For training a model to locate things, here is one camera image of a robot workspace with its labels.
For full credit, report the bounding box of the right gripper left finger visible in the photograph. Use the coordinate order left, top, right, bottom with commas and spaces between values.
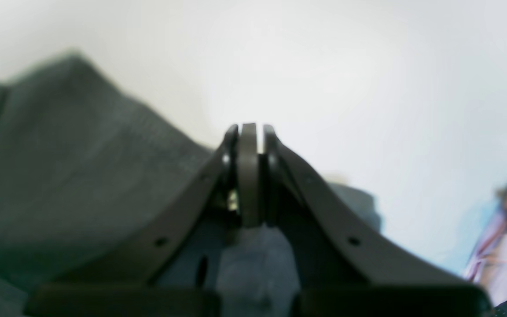
25, 124, 259, 317

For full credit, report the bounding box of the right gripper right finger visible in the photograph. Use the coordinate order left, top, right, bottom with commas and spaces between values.
263, 125, 492, 317

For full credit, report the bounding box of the grey T-shirt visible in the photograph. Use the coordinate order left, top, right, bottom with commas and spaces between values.
0, 57, 372, 317

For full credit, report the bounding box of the pink white striped cloth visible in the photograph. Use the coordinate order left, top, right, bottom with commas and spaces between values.
463, 128, 507, 309

